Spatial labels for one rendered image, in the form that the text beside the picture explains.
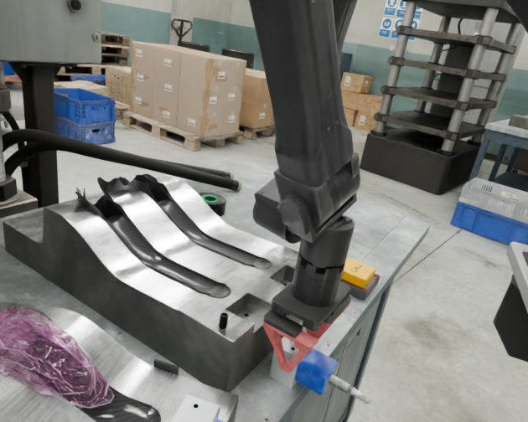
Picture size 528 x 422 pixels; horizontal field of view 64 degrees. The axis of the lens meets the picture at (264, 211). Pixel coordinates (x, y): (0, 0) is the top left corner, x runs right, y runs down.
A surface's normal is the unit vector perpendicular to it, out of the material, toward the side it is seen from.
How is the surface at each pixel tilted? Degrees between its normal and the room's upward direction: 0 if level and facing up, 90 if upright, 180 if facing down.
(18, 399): 26
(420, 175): 90
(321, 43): 89
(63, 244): 90
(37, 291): 0
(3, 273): 0
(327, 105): 89
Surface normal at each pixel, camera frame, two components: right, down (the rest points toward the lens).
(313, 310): 0.15, -0.91
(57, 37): 0.83, 0.33
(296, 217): -0.69, 0.59
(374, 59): -0.65, 0.21
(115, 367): 0.54, -0.72
